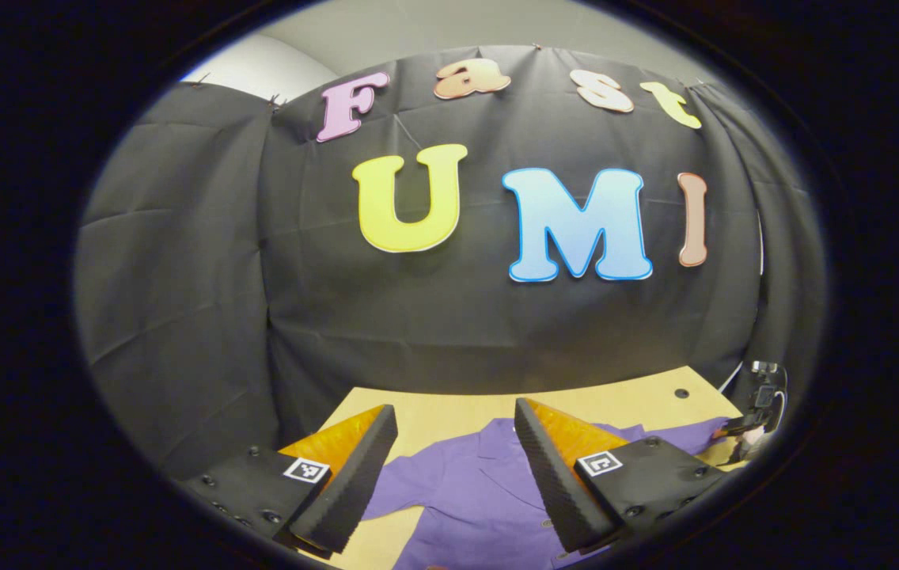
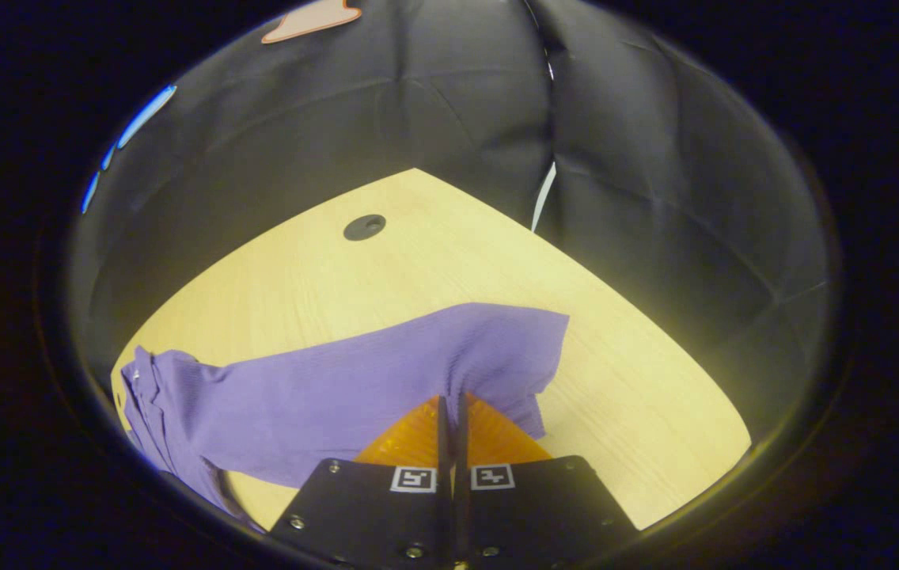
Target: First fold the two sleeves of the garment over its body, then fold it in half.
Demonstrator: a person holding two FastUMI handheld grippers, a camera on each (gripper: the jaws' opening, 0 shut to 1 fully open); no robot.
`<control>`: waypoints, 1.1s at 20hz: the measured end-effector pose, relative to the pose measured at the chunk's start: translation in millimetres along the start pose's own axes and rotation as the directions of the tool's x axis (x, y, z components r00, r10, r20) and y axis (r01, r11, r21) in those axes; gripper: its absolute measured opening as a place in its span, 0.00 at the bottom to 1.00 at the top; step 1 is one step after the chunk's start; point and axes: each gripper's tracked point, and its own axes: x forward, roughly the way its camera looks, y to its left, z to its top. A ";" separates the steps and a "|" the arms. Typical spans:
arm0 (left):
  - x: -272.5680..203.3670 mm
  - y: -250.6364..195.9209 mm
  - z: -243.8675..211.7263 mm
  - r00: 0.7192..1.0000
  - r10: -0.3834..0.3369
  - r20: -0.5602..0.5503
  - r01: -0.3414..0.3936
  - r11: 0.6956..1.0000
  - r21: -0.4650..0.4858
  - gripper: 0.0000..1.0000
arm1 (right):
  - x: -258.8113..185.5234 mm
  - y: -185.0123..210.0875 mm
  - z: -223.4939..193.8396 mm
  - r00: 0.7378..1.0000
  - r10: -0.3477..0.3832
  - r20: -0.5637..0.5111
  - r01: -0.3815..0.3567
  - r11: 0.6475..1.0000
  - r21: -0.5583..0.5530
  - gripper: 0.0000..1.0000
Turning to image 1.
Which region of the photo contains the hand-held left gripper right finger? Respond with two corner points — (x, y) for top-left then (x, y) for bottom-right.
(514, 397), (729, 555)

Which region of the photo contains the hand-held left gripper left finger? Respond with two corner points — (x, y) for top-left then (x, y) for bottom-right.
(179, 404), (400, 560)

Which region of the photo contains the purple knit cardigan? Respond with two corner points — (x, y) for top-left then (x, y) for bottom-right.
(362, 417), (735, 569)

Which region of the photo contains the black backdrop cloth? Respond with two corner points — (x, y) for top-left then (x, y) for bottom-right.
(74, 45), (829, 480)

